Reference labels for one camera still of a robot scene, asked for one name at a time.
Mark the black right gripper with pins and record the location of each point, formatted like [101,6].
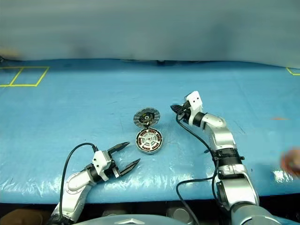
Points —
[185,111]

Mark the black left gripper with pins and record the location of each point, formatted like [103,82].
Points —
[113,168]

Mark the silver finned motor end cap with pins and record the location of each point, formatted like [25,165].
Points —
[152,116]

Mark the motor stator with copper windings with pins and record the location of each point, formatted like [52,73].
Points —
[161,145]

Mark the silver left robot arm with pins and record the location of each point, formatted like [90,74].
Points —
[75,185]

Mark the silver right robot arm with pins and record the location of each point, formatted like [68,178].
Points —
[225,140]

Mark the blurred person hand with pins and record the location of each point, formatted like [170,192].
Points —
[291,161]

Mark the grey rounded shape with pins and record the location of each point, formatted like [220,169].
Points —
[112,212]
[179,213]

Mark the blue plastic table cover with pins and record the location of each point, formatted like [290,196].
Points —
[93,105]

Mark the grey robot torso with logo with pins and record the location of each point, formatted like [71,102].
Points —
[133,220]

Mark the brown rounded shape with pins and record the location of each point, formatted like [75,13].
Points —
[25,216]

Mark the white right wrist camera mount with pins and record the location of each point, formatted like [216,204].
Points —
[195,103]

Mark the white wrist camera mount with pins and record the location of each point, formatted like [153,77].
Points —
[100,164]
[195,103]

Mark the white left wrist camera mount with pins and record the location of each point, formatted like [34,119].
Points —
[100,164]

